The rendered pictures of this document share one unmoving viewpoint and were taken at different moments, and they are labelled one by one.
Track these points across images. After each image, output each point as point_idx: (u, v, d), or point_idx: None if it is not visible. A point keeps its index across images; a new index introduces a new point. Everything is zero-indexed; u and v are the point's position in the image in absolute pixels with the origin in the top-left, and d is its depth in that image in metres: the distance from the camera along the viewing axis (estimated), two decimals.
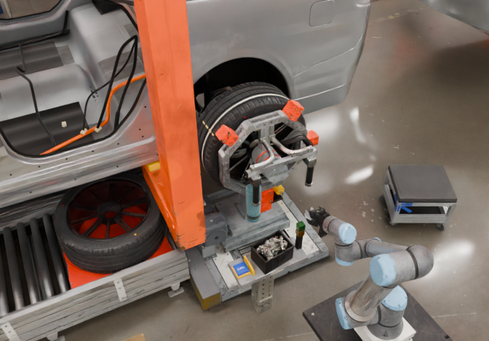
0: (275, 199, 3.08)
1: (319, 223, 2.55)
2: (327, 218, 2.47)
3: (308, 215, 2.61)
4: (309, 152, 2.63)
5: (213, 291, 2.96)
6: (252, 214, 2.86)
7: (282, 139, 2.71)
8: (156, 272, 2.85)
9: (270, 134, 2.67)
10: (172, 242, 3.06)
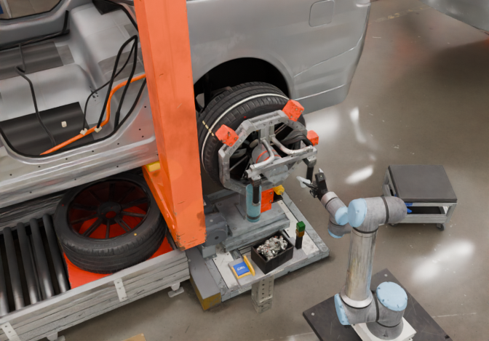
0: (275, 199, 3.08)
1: None
2: None
3: None
4: (309, 152, 2.63)
5: (213, 291, 2.96)
6: (252, 214, 2.86)
7: (282, 139, 2.71)
8: (156, 272, 2.85)
9: (270, 134, 2.67)
10: (172, 242, 3.06)
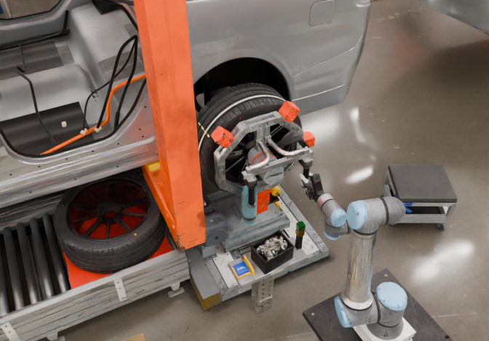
0: (271, 201, 3.07)
1: None
2: None
3: None
4: (305, 153, 2.62)
5: (213, 291, 2.96)
6: (249, 216, 2.85)
7: (279, 140, 2.70)
8: (156, 272, 2.85)
9: (265, 135, 2.66)
10: (172, 242, 3.06)
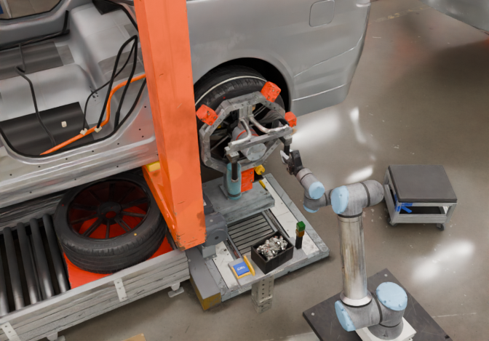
0: (256, 179, 3.22)
1: None
2: None
3: None
4: (285, 131, 2.76)
5: (213, 291, 2.96)
6: (233, 192, 3.00)
7: (260, 119, 2.84)
8: (156, 272, 2.85)
9: (248, 114, 2.81)
10: (172, 242, 3.06)
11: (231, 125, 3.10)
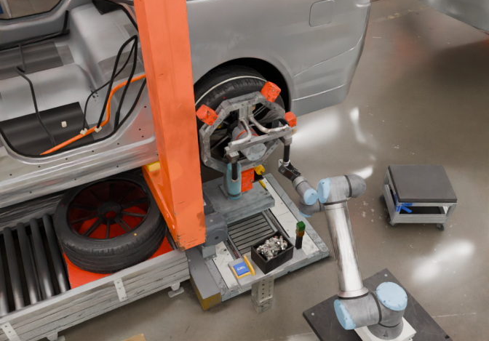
0: (256, 179, 3.22)
1: (293, 172, 2.99)
2: None
3: None
4: (285, 131, 2.76)
5: (213, 291, 2.96)
6: (233, 192, 3.00)
7: (260, 119, 2.84)
8: (156, 272, 2.85)
9: (248, 114, 2.81)
10: (172, 242, 3.06)
11: (231, 125, 3.10)
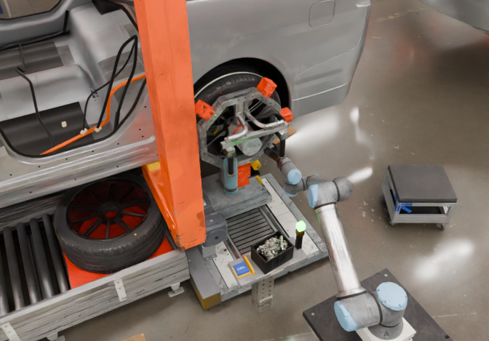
0: (252, 174, 3.25)
1: (279, 154, 3.12)
2: None
3: None
4: (281, 126, 2.79)
5: (213, 291, 2.96)
6: (229, 187, 3.03)
7: (257, 115, 2.88)
8: (156, 272, 2.85)
9: (244, 109, 2.84)
10: (172, 242, 3.06)
11: None
